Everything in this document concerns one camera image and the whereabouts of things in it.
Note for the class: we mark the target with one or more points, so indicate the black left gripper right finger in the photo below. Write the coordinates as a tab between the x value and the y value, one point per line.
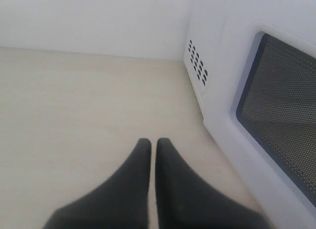
186	201

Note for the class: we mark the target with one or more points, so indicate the white microwave oven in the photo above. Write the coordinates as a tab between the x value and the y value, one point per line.
226	33

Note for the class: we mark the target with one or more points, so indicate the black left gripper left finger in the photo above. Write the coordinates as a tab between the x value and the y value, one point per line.
121	202

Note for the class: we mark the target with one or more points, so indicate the white microwave door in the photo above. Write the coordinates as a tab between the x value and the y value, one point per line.
262	114

